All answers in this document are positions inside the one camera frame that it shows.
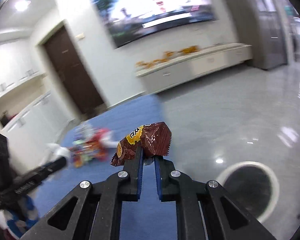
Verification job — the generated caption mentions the brown snack wrapper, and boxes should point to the brown snack wrapper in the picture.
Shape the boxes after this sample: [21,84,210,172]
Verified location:
[110,122,172,167]

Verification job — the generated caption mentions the white round trash bin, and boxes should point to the white round trash bin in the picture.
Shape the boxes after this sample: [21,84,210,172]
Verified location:
[216,161,280,223]

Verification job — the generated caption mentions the pile of trash wrappers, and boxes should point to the pile of trash wrappers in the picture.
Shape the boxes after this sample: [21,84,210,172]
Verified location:
[69,121,119,168]

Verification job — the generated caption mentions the left gloved hand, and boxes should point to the left gloved hand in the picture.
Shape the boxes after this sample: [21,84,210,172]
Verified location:
[3,195,39,239]

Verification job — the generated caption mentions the blue shaggy rug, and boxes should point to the blue shaggy rug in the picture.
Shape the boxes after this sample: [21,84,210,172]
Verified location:
[34,95,177,239]

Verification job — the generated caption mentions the dark brown door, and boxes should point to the dark brown door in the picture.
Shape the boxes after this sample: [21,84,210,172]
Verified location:
[43,26,104,118]

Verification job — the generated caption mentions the white TV cabinet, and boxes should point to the white TV cabinet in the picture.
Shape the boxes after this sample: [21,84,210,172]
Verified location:
[136,43,253,94]

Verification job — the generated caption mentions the golden dragon ornament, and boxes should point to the golden dragon ornament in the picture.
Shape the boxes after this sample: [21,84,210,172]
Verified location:
[135,45,201,69]

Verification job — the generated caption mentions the grey refrigerator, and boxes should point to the grey refrigerator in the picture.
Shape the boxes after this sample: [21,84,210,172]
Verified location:
[241,0,288,70]

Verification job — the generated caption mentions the white wall cabinets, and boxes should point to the white wall cabinets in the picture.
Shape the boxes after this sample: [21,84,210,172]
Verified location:
[0,72,76,173]

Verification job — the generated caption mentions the wall-mounted television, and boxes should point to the wall-mounted television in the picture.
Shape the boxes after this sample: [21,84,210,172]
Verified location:
[91,0,217,48]

